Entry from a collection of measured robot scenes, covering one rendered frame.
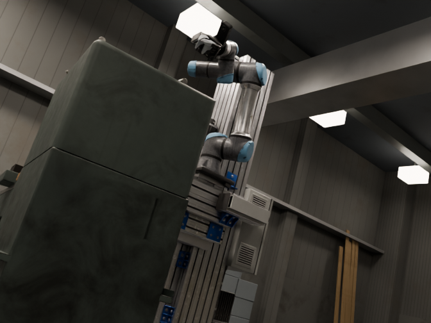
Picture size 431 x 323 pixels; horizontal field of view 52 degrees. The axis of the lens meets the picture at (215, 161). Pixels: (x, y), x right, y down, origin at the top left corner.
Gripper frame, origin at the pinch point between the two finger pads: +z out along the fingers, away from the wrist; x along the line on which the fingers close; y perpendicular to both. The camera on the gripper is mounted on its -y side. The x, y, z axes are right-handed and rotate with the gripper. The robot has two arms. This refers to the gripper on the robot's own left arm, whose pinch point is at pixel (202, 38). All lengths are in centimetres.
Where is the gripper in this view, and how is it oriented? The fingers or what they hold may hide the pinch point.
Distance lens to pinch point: 177.1
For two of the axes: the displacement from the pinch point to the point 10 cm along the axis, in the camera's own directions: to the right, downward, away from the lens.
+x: -7.2, -6.6, 1.9
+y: -5.7, 7.3, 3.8
